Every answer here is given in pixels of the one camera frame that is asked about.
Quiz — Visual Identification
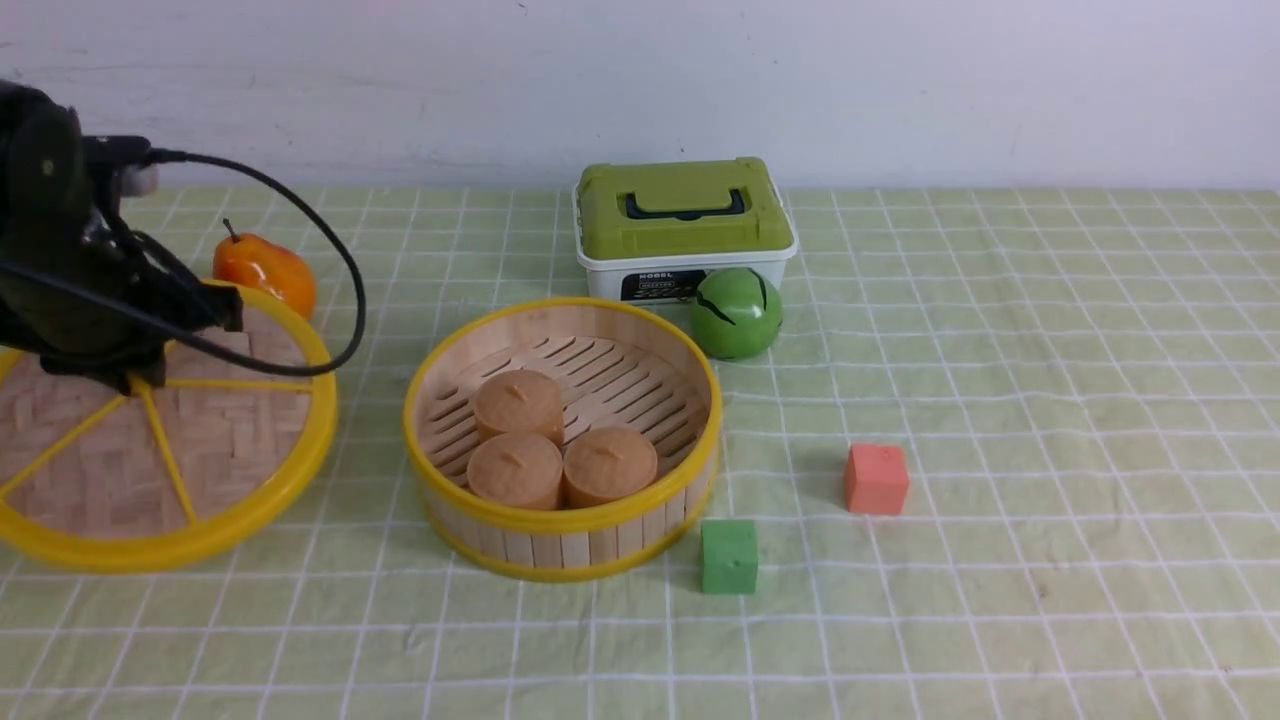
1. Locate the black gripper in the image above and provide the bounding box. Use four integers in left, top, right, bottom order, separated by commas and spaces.
3, 81, 244, 396

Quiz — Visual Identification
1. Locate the yellow woven steamer lid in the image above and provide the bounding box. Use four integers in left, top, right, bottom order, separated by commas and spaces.
1, 343, 338, 574

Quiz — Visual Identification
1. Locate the bamboo steamer basket yellow rim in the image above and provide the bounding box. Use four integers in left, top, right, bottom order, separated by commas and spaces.
401, 297, 724, 583

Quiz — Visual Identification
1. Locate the orange toy pear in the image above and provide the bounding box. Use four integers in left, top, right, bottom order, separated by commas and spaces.
212, 218, 317, 322

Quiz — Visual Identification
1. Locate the tan bun rear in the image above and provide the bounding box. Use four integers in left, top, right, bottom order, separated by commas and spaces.
471, 368, 564, 446

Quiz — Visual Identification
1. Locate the tan bun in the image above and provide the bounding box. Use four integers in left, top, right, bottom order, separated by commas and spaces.
563, 427, 658, 509
471, 368, 564, 446
466, 433, 563, 511

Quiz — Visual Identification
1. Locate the tan bun front left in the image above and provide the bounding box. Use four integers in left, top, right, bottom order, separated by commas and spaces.
466, 433, 563, 511

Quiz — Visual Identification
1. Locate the tan bun front right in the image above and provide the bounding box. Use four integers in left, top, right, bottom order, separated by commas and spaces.
563, 427, 658, 509

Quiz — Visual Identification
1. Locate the green lidded storage box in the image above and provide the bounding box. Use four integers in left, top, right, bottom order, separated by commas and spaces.
572, 156, 799, 304

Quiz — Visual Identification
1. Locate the green toy watermelon ball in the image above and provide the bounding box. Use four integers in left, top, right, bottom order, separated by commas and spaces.
689, 266, 785, 360

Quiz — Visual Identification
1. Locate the green foam cube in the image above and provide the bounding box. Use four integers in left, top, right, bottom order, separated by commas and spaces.
700, 519, 759, 596

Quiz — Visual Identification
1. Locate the red foam cube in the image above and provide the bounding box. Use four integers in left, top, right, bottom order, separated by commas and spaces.
844, 443, 910, 516

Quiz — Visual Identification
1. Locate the green checkered tablecloth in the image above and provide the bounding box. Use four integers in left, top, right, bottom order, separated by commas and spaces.
3, 187, 1279, 719

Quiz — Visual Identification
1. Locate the black cable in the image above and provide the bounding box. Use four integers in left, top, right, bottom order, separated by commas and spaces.
0, 149, 369, 379

